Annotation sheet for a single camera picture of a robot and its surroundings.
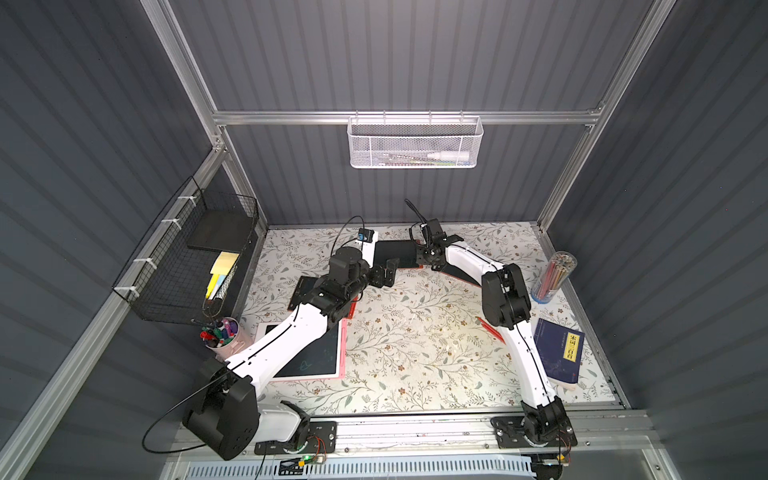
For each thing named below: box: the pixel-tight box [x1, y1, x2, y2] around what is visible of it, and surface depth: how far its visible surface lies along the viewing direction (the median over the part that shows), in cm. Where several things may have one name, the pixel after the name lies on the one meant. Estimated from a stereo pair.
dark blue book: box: [534, 318, 585, 384], surface depth 88 cm
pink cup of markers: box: [200, 317, 248, 361], surface depth 80 cm
